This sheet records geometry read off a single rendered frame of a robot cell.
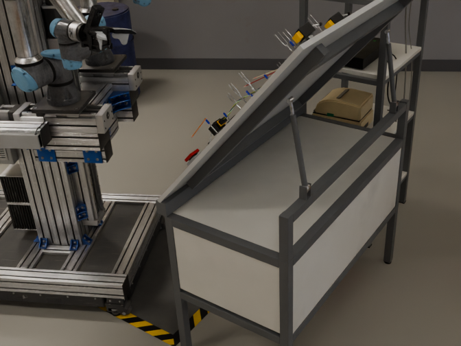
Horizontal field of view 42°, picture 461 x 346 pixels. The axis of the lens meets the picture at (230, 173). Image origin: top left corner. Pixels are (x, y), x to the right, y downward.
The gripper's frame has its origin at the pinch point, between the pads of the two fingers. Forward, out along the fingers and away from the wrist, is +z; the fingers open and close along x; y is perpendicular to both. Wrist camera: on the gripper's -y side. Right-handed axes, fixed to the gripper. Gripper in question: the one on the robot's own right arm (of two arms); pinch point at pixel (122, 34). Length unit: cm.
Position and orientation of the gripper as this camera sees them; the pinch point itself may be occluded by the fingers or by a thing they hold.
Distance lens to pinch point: 225.1
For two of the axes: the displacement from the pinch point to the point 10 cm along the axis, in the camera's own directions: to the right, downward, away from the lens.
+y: -0.3, 9.1, 4.1
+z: 8.3, 2.5, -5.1
